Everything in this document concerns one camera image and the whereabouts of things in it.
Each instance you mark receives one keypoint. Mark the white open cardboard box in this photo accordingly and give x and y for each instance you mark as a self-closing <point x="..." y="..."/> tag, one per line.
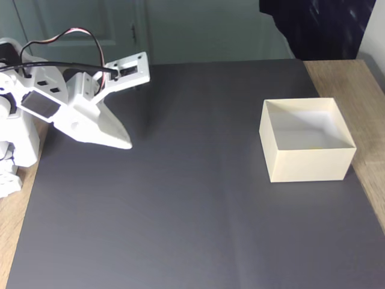
<point x="309" y="165"/>

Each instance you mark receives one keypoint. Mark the pale green panelled door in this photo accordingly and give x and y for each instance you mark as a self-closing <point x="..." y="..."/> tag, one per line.
<point x="81" y="15"/>

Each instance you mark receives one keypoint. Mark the dark grey table mat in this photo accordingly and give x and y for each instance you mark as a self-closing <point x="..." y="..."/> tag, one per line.
<point x="180" y="210"/>

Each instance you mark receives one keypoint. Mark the black hanging cloth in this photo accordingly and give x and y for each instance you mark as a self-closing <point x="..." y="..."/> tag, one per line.
<point x="316" y="30"/>

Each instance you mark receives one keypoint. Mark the black camera module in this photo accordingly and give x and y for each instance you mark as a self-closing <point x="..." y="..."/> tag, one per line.
<point x="129" y="70"/>

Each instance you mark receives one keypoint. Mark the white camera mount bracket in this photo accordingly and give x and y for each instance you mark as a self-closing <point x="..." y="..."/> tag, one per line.
<point x="142" y="75"/>

